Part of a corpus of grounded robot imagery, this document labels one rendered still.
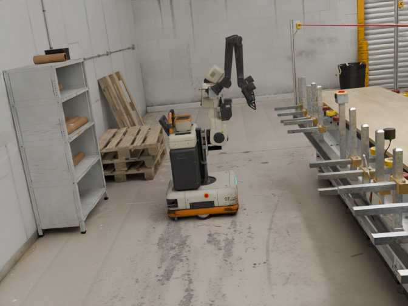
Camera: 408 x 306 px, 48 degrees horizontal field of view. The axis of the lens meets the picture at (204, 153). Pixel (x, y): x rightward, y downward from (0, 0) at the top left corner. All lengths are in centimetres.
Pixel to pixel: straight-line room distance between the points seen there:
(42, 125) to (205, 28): 652
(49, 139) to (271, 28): 692
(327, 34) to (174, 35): 329
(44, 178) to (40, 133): 42
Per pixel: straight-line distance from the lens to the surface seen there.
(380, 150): 249
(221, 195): 422
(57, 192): 438
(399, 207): 200
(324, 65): 1049
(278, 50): 1030
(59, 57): 464
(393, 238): 175
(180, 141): 413
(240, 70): 403
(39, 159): 434
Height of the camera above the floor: 173
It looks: 15 degrees down
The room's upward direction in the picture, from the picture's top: 6 degrees counter-clockwise
